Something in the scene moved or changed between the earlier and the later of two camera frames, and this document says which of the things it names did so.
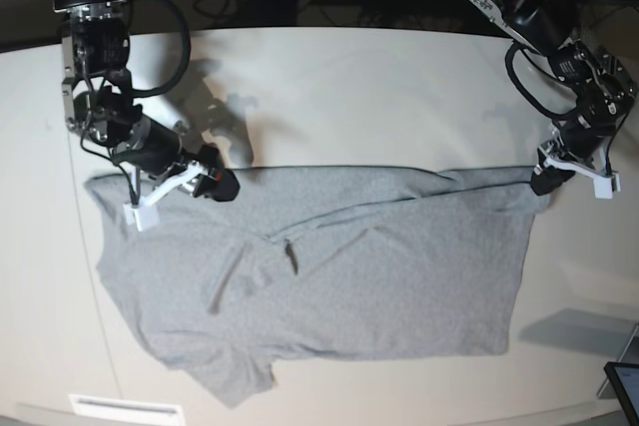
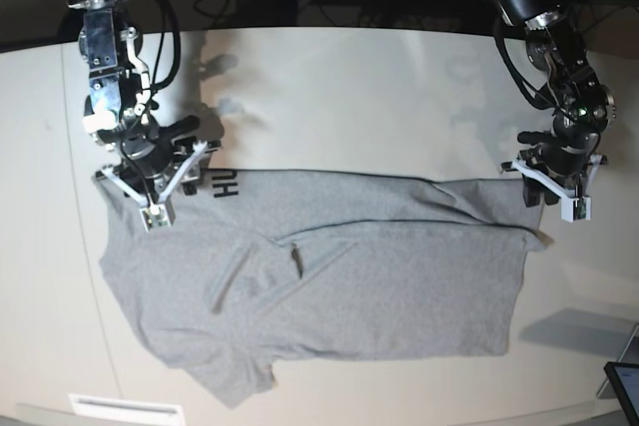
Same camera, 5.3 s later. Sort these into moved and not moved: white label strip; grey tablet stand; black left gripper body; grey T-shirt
Moved: black left gripper body
Not moved: grey T-shirt; white label strip; grey tablet stand
